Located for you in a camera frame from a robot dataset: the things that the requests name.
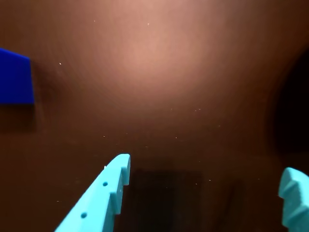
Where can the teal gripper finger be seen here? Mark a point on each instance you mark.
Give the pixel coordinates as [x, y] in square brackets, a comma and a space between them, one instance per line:
[297, 200]
[96, 198]

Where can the blue cube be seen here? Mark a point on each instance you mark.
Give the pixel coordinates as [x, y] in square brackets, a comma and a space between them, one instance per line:
[14, 79]

